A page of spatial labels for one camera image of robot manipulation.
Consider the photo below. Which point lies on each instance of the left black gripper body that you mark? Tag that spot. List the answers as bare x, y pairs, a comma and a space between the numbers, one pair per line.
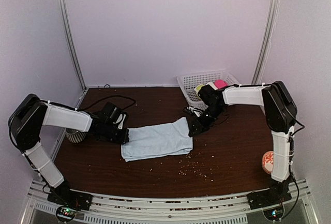
110, 134

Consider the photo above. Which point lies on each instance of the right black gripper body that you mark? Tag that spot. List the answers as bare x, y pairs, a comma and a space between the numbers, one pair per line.
208, 121

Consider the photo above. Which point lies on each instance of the light blue towel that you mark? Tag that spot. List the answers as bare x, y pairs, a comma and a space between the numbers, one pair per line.
156, 141

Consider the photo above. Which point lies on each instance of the green patterned towel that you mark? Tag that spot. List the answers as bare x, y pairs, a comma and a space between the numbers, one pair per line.
198, 88

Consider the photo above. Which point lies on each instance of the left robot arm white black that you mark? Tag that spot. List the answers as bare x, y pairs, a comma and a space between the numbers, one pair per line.
29, 120

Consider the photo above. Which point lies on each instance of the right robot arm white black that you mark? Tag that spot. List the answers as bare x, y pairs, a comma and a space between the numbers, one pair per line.
280, 113

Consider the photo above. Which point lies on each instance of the striped ceramic mug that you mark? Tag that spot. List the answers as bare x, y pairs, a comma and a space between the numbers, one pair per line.
74, 136

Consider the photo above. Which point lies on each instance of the white plastic basket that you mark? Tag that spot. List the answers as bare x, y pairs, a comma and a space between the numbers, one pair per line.
189, 82

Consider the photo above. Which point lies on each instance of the rolled white towel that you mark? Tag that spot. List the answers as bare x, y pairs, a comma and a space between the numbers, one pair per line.
212, 85

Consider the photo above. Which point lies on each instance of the rolled pink towel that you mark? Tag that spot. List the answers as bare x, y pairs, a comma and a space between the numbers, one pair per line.
220, 84

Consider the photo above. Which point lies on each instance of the red patterned bowl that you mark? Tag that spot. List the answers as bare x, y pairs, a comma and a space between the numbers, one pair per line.
268, 162

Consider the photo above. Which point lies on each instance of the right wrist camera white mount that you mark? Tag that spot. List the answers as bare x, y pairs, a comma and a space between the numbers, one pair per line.
193, 111

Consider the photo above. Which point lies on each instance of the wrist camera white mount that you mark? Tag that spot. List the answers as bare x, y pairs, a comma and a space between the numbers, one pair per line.
121, 120
193, 111

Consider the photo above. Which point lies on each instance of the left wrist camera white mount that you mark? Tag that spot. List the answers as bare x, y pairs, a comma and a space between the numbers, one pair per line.
121, 120

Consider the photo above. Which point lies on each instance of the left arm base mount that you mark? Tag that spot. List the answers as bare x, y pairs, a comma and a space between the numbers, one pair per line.
63, 195

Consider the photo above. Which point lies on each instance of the right aluminium frame post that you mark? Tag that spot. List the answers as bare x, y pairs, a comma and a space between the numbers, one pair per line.
266, 41

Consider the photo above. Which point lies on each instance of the aluminium frame post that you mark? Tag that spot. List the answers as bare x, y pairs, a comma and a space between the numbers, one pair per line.
70, 43
266, 41

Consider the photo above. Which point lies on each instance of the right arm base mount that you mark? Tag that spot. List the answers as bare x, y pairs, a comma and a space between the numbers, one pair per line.
275, 194

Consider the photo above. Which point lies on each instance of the left aluminium frame post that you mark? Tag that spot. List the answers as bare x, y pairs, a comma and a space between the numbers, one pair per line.
70, 43

